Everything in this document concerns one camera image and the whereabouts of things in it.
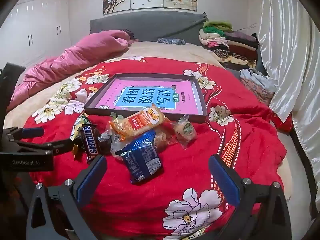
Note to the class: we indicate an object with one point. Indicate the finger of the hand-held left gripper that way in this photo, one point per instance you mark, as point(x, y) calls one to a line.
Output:
point(32, 131)
point(60, 146)

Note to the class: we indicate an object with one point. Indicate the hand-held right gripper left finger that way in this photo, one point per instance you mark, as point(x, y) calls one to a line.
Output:
point(91, 177)

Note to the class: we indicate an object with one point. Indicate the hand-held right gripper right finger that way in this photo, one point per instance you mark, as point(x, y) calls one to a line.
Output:
point(223, 180)

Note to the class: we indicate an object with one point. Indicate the yellow snack packet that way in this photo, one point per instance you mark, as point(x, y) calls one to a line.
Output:
point(79, 123)

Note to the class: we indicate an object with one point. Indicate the brown chocolate bar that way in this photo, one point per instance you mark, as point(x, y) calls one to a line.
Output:
point(90, 140)

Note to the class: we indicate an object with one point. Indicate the dark brown cake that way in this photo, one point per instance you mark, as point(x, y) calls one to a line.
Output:
point(104, 142)

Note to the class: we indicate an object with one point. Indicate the blue biscuit packet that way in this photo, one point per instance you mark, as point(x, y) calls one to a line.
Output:
point(142, 158)

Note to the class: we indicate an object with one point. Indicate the round pastry green label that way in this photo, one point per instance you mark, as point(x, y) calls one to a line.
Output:
point(186, 131)

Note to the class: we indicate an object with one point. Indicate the orange bread packet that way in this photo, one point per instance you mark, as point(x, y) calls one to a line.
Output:
point(140, 122)

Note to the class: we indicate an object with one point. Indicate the clear-wrapped crumbly snack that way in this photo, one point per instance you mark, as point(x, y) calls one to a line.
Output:
point(161, 137)

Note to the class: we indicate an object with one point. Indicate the shallow grey box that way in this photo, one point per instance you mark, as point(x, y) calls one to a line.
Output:
point(200, 97)

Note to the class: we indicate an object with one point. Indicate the red floral blanket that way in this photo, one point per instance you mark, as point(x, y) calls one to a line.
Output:
point(175, 185)

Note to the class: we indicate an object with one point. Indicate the pink quilt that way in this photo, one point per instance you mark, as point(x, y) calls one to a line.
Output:
point(75, 57)

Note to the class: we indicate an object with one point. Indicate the pink floral cloth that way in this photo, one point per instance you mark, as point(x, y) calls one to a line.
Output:
point(257, 92)

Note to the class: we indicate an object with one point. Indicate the pink book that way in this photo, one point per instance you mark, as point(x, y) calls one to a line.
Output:
point(150, 95)

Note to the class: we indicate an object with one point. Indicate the light blue cloth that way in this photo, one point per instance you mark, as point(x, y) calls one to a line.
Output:
point(257, 78)

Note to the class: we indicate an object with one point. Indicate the white wardrobe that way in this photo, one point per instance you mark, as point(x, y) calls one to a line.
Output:
point(37, 17)

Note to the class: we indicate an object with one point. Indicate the dark cloth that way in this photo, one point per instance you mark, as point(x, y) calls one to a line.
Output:
point(127, 33)

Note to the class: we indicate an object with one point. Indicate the stack of folded clothes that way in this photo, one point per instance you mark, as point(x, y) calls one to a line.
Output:
point(237, 45)

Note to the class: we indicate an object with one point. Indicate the white satin curtain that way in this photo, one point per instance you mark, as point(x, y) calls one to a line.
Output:
point(287, 55)

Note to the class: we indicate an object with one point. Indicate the beige bed sheet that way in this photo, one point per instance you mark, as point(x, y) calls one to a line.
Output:
point(162, 50)

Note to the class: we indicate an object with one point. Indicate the blue patterned cloth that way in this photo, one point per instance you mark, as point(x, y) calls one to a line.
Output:
point(171, 40)

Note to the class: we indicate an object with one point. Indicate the grey headboard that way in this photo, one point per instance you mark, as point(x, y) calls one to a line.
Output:
point(150, 25)

